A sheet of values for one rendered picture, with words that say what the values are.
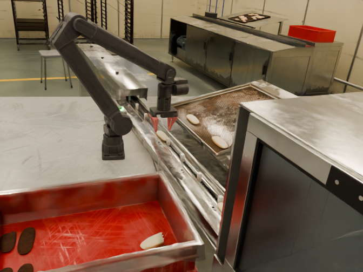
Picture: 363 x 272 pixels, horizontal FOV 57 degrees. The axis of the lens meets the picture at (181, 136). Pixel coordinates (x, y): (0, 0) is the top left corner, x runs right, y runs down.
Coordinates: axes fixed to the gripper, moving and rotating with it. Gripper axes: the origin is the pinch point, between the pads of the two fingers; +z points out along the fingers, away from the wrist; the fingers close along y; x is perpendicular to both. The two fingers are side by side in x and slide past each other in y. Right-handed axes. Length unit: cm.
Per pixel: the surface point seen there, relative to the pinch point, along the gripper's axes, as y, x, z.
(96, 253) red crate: 38, 54, 6
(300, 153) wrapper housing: 22, 94, -41
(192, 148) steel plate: -10.7, 8.4, 6.2
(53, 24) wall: -17, -700, 52
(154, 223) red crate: 21, 48, 6
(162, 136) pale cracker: 0.7, 2.7, 2.2
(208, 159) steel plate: -12.6, 19.1, 6.2
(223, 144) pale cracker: -15.3, 24.2, -2.4
